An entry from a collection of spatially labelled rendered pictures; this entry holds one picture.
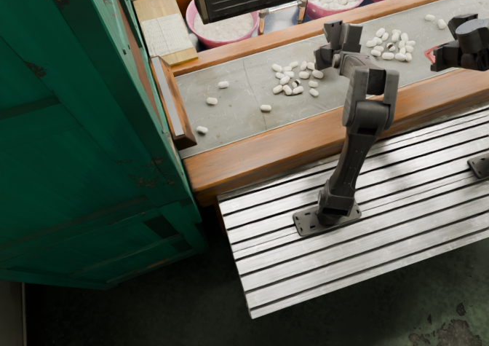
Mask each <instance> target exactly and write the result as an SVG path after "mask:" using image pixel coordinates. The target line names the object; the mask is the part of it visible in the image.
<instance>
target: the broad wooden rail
mask: <svg viewBox="0 0 489 346"><path fill-rule="evenodd" d="M487 100H489V69H488V70H487V71H474V70H469V69H464V68H460V69H456V70H454V71H450V72H447V73H445V74H441V75H439V76H435V77H432V78H430V79H426V80H423V81H421V82H417V83H415V84H410V85H408V86H405V87H401V88H399V89H398V91H397V102H396V108H395V113H394V120H393V123H392V125H391V127H390V128H389V130H387V131H384V130H383V132H382V134H381V137H384V136H386V135H389V134H392V133H395V132H398V131H401V130H404V129H406V128H409V127H412V126H415V125H418V124H421V123H423V122H427V121H429V120H431V119H435V118H438V117H441V116H444V115H446V114H449V113H452V112H454V111H458V110H460V109H464V108H466V107H469V106H473V105H474V104H477V103H481V102H483V101H487ZM342 113H343V107H341V108H339V109H335V110H332V111H329V112H325V113H323V114H319V115H316V116H314V117H310V118H308V119H304V120H301V121H299V122H295V123H292V124H290V125H286V126H284V127H279V128H277V129H274V130H270V131H268V132H265V133H261V134H259V135H255V136H253V137H250V138H246V139H244V140H241V141H237V142H234V143H230V144H228V145H225V146H222V147H219V148H217V149H213V150H210V151H208V152H204V153H201V154H198V155H194V156H192V157H188V158H185V159H183V161H182V163H183V168H184V170H185V173H186V177H187V179H188V184H189V186H190V189H191V192H192V194H193V196H194V199H195V200H196V203H197V205H198V206H199V208H200V209H202V208H205V207H207V206H210V205H214V204H216V203H218V201H217V197H216V195H217V194H221V193H223V192H227V191H229V190H232V189H236V188H237V187H240V186H244V185H246V184H250V183H252V182H254V181H258V180H261V179H263V178H267V177H269V176H272V175H275V174H278V173H281V172H283V171H286V170H289V169H292V168H296V167H298V166H300V165H304V164H306V163H309V162H313V161H315V160H320V159H323V158H326V157H330V156H333V155H336V154H340V153H341V152H342V149H343V145H344V143H345V139H346V127H344V126H343V124H342ZM381 137H378V138H381Z"/></svg>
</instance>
